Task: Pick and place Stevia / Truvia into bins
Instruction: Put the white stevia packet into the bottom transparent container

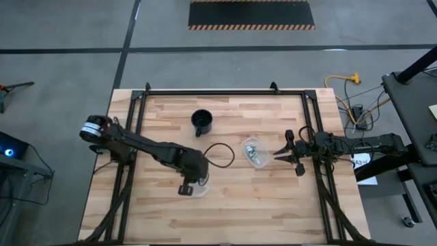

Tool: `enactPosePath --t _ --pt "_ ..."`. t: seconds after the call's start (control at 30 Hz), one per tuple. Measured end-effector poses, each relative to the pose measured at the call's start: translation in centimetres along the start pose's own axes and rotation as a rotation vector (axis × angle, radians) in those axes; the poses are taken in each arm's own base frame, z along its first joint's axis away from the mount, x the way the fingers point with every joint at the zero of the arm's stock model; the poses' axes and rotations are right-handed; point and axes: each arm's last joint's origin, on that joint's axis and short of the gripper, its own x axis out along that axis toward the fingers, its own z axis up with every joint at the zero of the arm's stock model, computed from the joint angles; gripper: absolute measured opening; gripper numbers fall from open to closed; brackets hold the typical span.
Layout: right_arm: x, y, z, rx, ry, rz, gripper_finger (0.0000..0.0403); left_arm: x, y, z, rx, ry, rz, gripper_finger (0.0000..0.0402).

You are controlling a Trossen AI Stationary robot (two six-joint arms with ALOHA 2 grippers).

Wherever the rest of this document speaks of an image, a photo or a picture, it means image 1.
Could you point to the black tripod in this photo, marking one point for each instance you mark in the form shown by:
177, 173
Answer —
17, 85

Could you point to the black cart top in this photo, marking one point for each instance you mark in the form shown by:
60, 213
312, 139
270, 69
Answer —
409, 112

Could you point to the black mug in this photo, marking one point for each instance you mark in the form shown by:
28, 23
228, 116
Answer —
202, 119

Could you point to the green white sweetener packet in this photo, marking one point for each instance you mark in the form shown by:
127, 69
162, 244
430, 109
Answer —
254, 158
250, 149

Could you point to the black stand base beams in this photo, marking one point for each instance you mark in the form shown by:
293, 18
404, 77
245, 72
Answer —
379, 169

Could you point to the black aluminium table frame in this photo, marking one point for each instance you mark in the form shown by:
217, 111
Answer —
222, 92

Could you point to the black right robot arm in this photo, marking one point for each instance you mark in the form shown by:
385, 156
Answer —
368, 147

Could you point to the round clear plastic container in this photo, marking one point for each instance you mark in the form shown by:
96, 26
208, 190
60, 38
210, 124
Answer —
201, 192

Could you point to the black slanted pole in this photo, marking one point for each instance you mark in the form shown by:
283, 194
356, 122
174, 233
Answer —
418, 65

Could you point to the grey cart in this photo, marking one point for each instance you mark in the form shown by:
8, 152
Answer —
20, 184

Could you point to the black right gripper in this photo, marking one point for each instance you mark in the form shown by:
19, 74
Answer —
299, 150

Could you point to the rectangular clear plastic container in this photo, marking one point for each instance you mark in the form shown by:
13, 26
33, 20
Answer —
263, 158

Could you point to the black caster wheel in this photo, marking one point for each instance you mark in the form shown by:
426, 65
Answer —
408, 222

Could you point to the black computer with blue light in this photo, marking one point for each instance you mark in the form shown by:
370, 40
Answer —
13, 145

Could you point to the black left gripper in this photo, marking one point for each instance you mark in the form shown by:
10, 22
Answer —
186, 190

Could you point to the white paper label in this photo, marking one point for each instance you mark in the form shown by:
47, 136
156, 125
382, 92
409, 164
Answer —
361, 160

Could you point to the white paper sheet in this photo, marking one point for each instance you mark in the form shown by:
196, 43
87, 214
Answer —
368, 181

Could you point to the black hazard-striped floor mat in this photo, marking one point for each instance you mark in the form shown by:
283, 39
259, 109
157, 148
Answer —
251, 13

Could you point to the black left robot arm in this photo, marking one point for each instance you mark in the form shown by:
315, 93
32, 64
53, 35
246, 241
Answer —
147, 148

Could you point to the black power strip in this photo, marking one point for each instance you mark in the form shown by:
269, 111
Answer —
359, 118

